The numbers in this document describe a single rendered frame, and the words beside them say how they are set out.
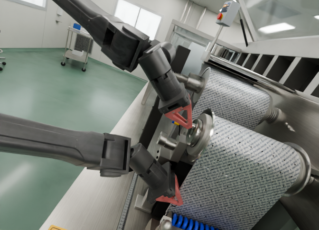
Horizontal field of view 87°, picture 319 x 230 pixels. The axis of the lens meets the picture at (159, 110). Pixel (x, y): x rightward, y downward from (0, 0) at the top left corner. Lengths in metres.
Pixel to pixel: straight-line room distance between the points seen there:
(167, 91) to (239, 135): 0.20
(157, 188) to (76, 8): 0.45
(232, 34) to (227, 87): 5.59
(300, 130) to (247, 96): 0.19
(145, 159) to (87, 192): 0.31
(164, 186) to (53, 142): 0.25
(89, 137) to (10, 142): 0.11
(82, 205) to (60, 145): 0.35
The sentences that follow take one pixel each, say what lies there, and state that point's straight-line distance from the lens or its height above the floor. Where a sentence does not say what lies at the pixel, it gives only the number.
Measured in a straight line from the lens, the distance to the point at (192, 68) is 1.39.
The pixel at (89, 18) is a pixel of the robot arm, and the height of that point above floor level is 1.41.
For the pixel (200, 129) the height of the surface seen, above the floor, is 1.28.
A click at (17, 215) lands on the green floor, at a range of 1.72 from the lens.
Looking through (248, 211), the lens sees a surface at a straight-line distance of 0.57.
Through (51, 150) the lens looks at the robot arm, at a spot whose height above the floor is 1.21.
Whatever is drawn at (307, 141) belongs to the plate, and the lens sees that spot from 0.67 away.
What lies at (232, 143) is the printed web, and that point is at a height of 1.28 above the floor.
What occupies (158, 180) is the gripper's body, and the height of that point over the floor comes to 1.14.
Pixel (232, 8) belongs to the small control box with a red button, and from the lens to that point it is 0.97.
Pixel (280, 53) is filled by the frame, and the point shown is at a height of 1.59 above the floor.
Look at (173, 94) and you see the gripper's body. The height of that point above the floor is 1.34.
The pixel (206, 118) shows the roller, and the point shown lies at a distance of 0.43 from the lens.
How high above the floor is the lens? 1.42
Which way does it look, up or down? 21 degrees down
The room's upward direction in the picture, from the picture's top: 23 degrees clockwise
